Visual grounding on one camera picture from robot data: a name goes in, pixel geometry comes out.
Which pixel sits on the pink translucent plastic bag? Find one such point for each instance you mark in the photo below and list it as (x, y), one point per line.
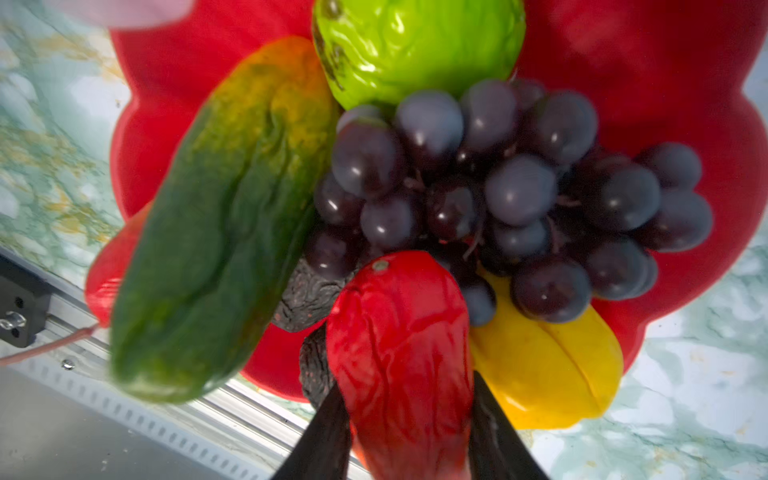
(125, 14)

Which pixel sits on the yellow star fruit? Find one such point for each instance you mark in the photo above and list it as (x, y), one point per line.
(543, 375)

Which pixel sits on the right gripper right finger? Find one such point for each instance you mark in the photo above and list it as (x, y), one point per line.
(496, 451)

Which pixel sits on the dark avocado right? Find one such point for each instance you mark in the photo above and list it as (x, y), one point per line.
(314, 372)

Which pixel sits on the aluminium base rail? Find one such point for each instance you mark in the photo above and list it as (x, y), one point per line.
(62, 418)

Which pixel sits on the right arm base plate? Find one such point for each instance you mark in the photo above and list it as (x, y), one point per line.
(24, 303)

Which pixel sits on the dark avocado left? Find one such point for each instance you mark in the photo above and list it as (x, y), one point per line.
(307, 299)

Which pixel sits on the green papaya fruit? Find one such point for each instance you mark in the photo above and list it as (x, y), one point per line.
(226, 228)

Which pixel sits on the dark purple grape bunch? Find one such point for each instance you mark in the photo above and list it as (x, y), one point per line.
(506, 179)

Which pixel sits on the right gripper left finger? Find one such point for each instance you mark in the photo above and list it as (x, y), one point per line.
(323, 451)

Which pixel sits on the dark avocado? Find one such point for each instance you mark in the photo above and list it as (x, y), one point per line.
(307, 299)
(314, 372)

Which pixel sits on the red flower-shaped plate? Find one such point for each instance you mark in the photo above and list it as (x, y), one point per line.
(654, 70)

